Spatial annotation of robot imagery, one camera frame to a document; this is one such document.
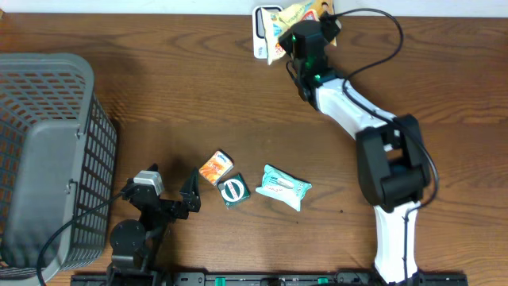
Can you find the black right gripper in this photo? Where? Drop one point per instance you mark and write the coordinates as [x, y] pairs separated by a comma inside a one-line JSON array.
[[286, 37]]

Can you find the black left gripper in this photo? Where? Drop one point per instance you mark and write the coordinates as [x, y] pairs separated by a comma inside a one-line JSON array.
[[190, 199]]

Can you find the yellow wet wipes pack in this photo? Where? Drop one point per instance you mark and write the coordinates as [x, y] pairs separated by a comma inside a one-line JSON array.
[[276, 23]]

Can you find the orange tissue packet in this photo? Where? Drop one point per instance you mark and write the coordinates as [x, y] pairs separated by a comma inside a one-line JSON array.
[[216, 167]]

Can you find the green square box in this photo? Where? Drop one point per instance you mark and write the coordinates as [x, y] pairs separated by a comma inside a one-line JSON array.
[[234, 191]]

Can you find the teal wet wipes pack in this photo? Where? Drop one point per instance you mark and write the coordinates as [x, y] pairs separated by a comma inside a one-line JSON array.
[[281, 186]]

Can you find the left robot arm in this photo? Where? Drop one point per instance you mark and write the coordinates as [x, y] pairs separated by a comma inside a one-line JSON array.
[[136, 242]]

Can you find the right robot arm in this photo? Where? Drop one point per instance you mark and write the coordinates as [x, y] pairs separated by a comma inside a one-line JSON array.
[[392, 163]]

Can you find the white barcode scanner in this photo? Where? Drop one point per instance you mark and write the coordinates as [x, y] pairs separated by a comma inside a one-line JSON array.
[[258, 32]]

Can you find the grey plastic shopping basket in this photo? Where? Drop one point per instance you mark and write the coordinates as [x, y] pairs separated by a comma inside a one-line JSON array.
[[58, 151]]

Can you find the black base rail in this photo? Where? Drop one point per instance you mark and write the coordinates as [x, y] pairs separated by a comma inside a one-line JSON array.
[[348, 277]]

